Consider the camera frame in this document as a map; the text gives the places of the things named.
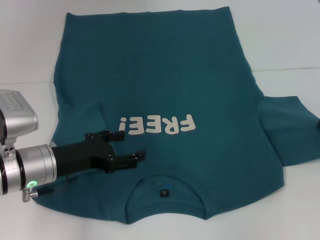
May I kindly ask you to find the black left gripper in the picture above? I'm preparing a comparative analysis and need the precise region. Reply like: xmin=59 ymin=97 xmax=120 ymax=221
xmin=51 ymin=129 xmax=147 ymax=175

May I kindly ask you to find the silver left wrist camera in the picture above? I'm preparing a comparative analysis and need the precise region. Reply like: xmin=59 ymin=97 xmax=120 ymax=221
xmin=0 ymin=89 xmax=39 ymax=146

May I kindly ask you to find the teal T-shirt with FREE print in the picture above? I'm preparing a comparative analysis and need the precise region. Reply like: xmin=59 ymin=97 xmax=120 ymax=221
xmin=32 ymin=6 xmax=320 ymax=222

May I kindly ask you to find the left arm cable with plug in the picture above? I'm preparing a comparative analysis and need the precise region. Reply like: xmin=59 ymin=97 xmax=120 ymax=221
xmin=21 ymin=187 xmax=55 ymax=203

